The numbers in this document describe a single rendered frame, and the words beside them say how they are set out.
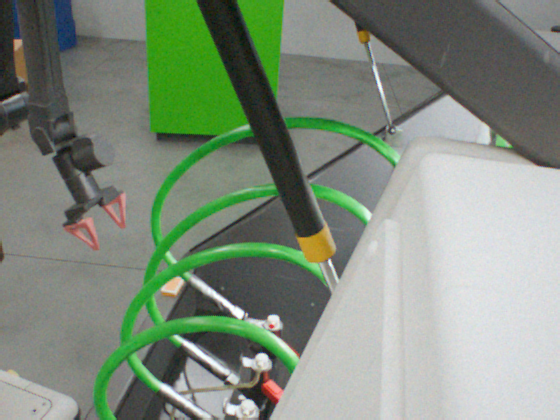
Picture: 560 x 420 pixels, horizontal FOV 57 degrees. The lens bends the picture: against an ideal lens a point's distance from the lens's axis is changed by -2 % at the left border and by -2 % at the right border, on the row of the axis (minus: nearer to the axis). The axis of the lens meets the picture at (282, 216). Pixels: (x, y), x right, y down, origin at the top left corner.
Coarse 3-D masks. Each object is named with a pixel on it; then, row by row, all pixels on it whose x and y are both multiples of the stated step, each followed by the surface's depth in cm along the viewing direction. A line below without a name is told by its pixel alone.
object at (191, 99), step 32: (160, 0) 353; (192, 0) 355; (256, 0) 358; (160, 32) 364; (192, 32) 365; (256, 32) 369; (160, 64) 375; (192, 64) 377; (160, 96) 387; (192, 96) 389; (224, 96) 391; (160, 128) 400; (192, 128) 401; (224, 128) 403
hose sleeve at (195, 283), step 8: (192, 280) 75; (200, 280) 76; (192, 288) 75; (200, 288) 75; (208, 288) 76; (208, 296) 76; (216, 296) 76; (216, 304) 76; (224, 304) 76; (232, 304) 77; (224, 312) 77
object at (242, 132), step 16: (240, 128) 63; (288, 128) 61; (304, 128) 61; (320, 128) 60; (336, 128) 60; (352, 128) 60; (208, 144) 64; (224, 144) 64; (368, 144) 60; (384, 144) 60; (192, 160) 65; (176, 176) 67; (160, 192) 69; (160, 208) 70; (160, 224) 72; (160, 240) 73
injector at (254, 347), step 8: (264, 328) 76; (280, 328) 76; (280, 336) 77; (256, 344) 80; (256, 352) 79; (264, 352) 78; (272, 360) 79; (272, 368) 81; (272, 376) 82; (264, 416) 86
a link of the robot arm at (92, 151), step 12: (36, 132) 101; (96, 132) 102; (48, 144) 101; (60, 144) 103; (72, 144) 102; (84, 144) 101; (96, 144) 101; (108, 144) 104; (84, 156) 101; (96, 156) 100; (108, 156) 103; (84, 168) 103; (96, 168) 103
